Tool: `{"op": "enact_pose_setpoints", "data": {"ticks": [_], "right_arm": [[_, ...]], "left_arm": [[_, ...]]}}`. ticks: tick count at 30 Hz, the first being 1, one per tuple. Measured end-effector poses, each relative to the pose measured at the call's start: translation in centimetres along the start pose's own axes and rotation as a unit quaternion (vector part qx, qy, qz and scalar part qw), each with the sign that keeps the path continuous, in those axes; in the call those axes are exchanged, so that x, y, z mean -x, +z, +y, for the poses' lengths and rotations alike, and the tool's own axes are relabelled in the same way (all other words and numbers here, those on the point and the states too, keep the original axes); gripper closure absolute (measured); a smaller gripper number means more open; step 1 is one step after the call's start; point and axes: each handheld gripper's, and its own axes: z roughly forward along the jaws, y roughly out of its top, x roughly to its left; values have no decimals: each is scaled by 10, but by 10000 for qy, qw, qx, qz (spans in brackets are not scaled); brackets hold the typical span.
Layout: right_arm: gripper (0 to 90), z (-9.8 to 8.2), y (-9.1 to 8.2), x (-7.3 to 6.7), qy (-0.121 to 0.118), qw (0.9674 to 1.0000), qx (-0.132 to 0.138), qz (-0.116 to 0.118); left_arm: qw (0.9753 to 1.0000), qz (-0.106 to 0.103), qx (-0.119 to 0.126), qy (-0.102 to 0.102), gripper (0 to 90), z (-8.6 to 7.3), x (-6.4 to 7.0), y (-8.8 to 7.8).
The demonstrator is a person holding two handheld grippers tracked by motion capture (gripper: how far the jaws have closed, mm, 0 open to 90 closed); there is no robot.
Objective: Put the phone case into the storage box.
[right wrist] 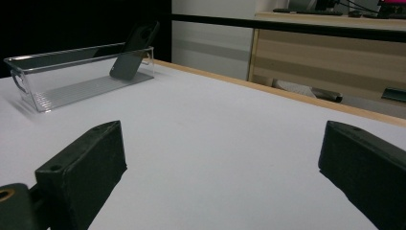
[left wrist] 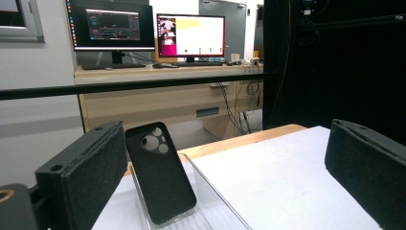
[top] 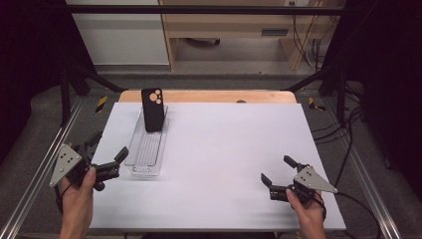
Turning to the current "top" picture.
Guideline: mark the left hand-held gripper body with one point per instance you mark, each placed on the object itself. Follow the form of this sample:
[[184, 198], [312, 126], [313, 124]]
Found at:
[[66, 162]]

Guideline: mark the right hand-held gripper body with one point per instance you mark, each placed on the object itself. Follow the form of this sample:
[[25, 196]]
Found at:
[[312, 182]]

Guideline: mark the clear plastic tray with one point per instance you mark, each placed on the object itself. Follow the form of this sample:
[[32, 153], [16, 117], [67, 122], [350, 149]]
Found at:
[[147, 149]]

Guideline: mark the black phone case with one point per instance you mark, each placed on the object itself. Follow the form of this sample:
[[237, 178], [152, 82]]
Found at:
[[153, 113]]

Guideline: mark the person's right hand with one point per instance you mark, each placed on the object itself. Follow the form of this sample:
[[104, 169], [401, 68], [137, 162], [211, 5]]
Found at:
[[310, 214]]

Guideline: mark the person's left hand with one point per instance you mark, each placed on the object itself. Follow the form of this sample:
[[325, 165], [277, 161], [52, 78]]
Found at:
[[78, 202]]

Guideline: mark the yellow black floor tape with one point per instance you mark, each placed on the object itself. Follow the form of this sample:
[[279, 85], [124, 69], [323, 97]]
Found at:
[[315, 104], [101, 104]]

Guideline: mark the black curtain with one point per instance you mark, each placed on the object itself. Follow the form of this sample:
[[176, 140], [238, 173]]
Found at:
[[388, 83], [30, 66]]

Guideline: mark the white cabinet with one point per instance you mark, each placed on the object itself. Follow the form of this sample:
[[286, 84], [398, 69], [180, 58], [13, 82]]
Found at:
[[122, 36]]

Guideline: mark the wooden desk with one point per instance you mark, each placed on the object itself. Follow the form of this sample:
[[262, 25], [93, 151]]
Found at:
[[229, 23]]

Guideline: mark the white power strip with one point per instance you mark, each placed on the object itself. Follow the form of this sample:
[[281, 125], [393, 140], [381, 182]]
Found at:
[[297, 2]]

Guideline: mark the aluminium floor rail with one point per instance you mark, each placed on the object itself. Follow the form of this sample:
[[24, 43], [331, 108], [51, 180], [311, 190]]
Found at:
[[365, 172], [36, 172]]

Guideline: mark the black diagonal frame strut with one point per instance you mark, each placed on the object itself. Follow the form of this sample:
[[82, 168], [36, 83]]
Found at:
[[308, 79], [99, 79]]

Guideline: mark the black frame post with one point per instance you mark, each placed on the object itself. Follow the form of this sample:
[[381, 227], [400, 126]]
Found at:
[[341, 99]]

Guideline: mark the black horizontal frame bar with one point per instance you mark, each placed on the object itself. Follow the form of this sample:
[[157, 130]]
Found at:
[[199, 9]]

